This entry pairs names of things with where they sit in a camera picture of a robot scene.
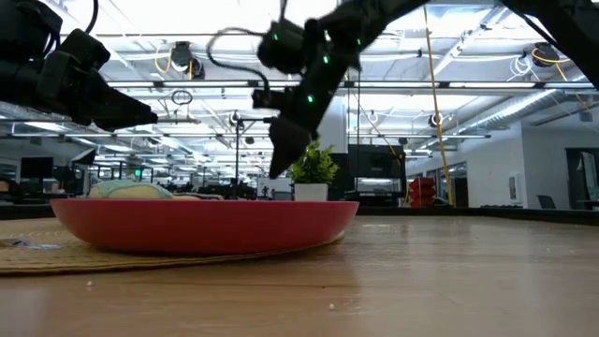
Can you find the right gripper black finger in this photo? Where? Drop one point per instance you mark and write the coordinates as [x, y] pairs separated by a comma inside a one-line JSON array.
[[287, 145]]

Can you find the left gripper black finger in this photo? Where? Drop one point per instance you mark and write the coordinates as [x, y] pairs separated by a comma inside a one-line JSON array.
[[110, 93], [121, 119]]

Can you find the white donut teal drizzle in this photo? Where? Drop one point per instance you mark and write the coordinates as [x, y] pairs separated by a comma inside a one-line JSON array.
[[126, 192]]

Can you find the white donut yellow icing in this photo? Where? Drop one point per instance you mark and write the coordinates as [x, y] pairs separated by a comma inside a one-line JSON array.
[[196, 197]]

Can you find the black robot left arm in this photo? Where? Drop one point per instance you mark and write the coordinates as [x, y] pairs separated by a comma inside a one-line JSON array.
[[18, 28]]

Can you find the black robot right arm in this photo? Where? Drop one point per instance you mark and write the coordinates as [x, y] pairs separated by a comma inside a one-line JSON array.
[[374, 19]]

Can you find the green artificial plant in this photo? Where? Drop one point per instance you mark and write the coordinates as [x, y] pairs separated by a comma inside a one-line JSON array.
[[316, 166]]

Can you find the white sign board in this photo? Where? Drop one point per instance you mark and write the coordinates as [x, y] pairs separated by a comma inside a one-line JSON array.
[[281, 188]]

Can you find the white building column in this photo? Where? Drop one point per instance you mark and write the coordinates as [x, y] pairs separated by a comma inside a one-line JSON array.
[[337, 126]]

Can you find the white square plant pot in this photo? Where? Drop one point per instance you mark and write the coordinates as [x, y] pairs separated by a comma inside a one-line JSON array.
[[311, 192]]

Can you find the black computer monitor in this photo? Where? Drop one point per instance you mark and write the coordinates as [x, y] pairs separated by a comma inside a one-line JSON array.
[[36, 167]]

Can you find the black display cabinet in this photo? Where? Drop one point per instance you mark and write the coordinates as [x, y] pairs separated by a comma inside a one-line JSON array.
[[374, 161]]

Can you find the pink plate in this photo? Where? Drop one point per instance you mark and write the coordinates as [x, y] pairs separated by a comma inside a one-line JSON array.
[[201, 227]]

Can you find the red stacked crates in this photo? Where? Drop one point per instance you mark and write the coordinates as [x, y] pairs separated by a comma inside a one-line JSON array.
[[422, 192]]

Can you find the small white grey scrap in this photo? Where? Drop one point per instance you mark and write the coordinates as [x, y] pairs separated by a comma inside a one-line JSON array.
[[23, 244]]

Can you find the round woven straw placemat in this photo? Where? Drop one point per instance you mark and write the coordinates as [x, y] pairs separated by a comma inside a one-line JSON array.
[[47, 259]]

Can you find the dark office chair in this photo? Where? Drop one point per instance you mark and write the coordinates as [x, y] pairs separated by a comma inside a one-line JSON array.
[[546, 202]]

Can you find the dark glass door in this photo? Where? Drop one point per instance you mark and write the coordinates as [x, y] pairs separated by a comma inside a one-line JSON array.
[[573, 178]]

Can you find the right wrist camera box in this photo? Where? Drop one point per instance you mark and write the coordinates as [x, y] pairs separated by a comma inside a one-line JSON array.
[[269, 99]]

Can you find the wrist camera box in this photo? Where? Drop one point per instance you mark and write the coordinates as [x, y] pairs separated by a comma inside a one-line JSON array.
[[86, 47], [269, 99]]

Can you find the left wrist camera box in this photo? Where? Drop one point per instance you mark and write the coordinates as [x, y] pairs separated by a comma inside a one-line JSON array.
[[86, 47]]

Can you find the black metal frame stand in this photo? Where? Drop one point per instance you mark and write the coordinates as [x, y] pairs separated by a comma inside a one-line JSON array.
[[237, 159]]

